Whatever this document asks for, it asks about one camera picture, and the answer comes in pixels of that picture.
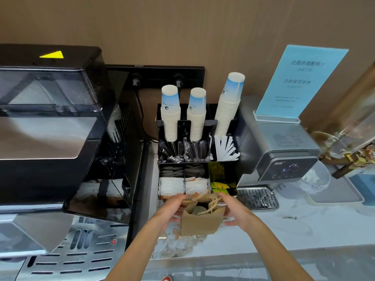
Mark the person's right hand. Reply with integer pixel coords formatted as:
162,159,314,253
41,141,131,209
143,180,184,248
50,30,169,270
217,192,257,229

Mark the person's left hand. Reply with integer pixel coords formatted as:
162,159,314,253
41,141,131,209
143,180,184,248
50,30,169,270
154,194,190,230

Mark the brown paper carrier bag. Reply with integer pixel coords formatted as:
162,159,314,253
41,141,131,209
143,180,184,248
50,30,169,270
180,193,228,237

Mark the person's left forearm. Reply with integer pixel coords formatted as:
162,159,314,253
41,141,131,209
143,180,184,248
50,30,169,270
105,216,168,281

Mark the person's right forearm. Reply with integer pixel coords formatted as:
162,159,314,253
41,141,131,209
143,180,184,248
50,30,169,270
243,216,314,281

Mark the row of white sugar packets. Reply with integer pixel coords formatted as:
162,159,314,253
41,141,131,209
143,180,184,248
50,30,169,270
159,177,211,198

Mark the grey dispenser drip tray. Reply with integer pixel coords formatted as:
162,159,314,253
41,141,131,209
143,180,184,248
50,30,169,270
236,187,279,211

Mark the pile of yellow tea packets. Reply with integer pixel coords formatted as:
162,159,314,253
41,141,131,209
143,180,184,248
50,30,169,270
211,181,231,194

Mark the row of brown sugar packets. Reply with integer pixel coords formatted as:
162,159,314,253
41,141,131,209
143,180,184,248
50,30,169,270
160,165,207,178

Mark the black condiment organizer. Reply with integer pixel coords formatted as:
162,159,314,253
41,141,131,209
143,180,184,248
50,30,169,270
156,103,240,200

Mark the yellow packet box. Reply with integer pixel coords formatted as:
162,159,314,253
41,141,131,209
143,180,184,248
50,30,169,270
208,162,225,182

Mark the bundle of black wrapped stirrers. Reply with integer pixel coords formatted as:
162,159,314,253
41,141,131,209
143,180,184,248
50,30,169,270
158,138,214,164

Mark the bundle of white wrapped straws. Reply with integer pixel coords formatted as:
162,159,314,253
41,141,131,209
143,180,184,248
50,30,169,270
214,135,241,161

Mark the grey water dispenser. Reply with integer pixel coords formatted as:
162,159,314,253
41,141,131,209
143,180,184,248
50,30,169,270
236,96,321,211

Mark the clear plastic container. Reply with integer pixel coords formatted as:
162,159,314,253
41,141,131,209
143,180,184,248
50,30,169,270
292,161,331,197

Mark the stack of white paper cups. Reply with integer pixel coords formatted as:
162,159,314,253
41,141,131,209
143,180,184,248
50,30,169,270
161,84,181,142
187,87,207,142

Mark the stainless steel drip tray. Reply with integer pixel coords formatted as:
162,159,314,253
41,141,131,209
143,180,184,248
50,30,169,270
0,216,130,281

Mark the stack of cups in machine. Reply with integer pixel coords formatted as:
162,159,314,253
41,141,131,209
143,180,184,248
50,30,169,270
106,104,122,143

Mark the tall stack of paper cups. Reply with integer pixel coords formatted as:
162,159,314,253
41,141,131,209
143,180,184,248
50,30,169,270
214,72,246,137

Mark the grey plastic tray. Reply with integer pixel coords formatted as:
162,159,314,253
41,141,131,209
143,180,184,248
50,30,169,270
304,172,365,206

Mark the blue box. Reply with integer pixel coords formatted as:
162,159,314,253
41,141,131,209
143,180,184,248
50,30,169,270
349,174,375,206

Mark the black coffee machine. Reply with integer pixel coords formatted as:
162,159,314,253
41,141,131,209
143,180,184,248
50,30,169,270
0,44,148,281

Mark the gold juice dispenser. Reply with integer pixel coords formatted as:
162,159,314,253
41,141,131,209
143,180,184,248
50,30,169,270
310,61,375,179

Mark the blue sign in acrylic stand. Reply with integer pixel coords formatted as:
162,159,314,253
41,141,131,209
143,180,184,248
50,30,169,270
253,45,349,124

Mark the black power cable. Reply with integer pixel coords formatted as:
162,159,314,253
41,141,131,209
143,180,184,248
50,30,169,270
134,85,159,143

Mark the black wall socket rail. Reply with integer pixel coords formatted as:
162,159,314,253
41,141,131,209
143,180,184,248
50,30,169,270
105,64,205,89

